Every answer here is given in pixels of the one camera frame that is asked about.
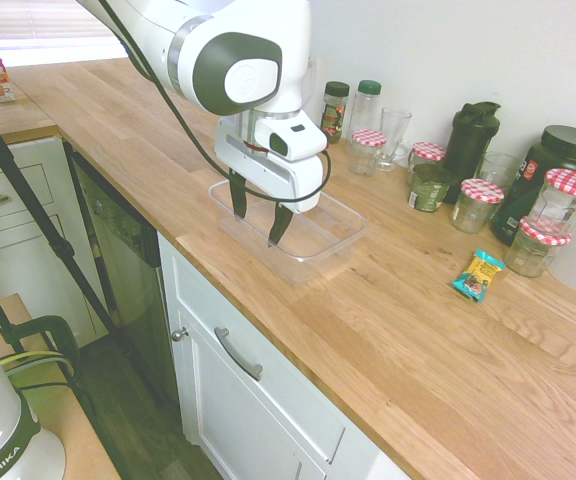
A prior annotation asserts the short jar red checked lid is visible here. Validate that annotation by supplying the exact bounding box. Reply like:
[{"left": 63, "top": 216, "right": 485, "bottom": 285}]
[{"left": 349, "top": 128, "right": 387, "bottom": 177}]

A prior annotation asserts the clear bottle green lid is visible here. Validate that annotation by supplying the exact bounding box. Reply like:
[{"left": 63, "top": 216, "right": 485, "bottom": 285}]
[{"left": 353, "top": 79, "right": 383, "bottom": 137}]

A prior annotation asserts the white drawer cabinet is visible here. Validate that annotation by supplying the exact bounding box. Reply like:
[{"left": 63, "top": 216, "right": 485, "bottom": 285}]
[{"left": 0, "top": 134, "right": 110, "bottom": 350}]

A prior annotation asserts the black shaker bottle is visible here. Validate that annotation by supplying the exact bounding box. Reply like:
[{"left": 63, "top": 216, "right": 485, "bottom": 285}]
[{"left": 441, "top": 101, "right": 502, "bottom": 205}]

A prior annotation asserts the white window blind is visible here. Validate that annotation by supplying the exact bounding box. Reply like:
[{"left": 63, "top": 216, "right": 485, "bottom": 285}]
[{"left": 0, "top": 0, "right": 122, "bottom": 52}]

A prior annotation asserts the black tripod stand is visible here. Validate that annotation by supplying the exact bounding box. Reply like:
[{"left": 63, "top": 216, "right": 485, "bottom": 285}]
[{"left": 0, "top": 85, "right": 124, "bottom": 356}]

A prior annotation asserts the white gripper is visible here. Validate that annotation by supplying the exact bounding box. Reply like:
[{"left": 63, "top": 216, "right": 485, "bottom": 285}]
[{"left": 215, "top": 114, "right": 326, "bottom": 249}]

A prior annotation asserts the black table clamp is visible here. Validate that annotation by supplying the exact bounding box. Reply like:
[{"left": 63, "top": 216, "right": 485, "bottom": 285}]
[{"left": 0, "top": 313, "right": 80, "bottom": 382}]

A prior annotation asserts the glass jar red checked lid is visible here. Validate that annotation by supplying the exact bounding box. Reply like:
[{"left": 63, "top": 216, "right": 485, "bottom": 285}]
[
  {"left": 406, "top": 141, "right": 447, "bottom": 186},
  {"left": 504, "top": 217, "right": 573, "bottom": 279},
  {"left": 526, "top": 168, "right": 576, "bottom": 236},
  {"left": 449, "top": 178, "right": 505, "bottom": 235}
]

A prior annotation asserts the clear glass tumbler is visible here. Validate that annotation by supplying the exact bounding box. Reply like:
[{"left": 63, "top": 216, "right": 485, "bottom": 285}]
[{"left": 476, "top": 151, "right": 520, "bottom": 201}]

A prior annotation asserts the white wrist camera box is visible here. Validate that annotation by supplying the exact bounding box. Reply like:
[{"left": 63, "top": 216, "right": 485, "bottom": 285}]
[{"left": 255, "top": 118, "right": 329, "bottom": 163}]

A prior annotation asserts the spice jar black lid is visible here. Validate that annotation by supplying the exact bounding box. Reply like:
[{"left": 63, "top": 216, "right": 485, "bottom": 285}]
[{"left": 321, "top": 81, "right": 351, "bottom": 145}]

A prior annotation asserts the green-filled glass jar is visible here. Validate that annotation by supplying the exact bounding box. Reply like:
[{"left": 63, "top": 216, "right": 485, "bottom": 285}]
[{"left": 407, "top": 163, "right": 458, "bottom": 214}]

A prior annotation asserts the tall clear glass mug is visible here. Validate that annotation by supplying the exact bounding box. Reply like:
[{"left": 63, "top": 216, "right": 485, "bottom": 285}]
[{"left": 374, "top": 107, "right": 413, "bottom": 173}]

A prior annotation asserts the steel dishwasher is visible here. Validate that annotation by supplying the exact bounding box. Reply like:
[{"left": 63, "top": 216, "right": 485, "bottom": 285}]
[{"left": 64, "top": 141, "right": 183, "bottom": 407}]

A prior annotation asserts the silver bar cabinet handle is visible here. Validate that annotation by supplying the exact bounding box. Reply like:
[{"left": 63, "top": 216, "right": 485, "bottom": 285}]
[{"left": 213, "top": 326, "right": 265, "bottom": 383}]

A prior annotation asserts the clear plastic container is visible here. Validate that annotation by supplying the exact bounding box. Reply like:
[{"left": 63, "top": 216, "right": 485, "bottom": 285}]
[{"left": 208, "top": 177, "right": 368, "bottom": 287}]

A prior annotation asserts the yellow green cable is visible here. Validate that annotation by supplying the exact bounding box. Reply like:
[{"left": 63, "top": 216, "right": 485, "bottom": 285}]
[{"left": 0, "top": 348, "right": 75, "bottom": 377}]

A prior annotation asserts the large black protein tub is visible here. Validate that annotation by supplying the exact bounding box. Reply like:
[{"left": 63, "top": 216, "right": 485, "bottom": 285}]
[{"left": 489, "top": 124, "right": 576, "bottom": 247}]

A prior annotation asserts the teal protein bar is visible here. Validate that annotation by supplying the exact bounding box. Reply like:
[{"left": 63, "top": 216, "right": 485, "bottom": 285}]
[{"left": 450, "top": 248, "right": 507, "bottom": 301}]

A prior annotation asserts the white counter cabinet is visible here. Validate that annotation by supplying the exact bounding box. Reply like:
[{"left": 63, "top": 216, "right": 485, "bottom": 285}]
[{"left": 156, "top": 231, "right": 414, "bottom": 480}]

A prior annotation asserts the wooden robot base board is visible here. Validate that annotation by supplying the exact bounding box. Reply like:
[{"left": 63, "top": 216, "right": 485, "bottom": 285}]
[{"left": 0, "top": 292, "right": 122, "bottom": 480}]

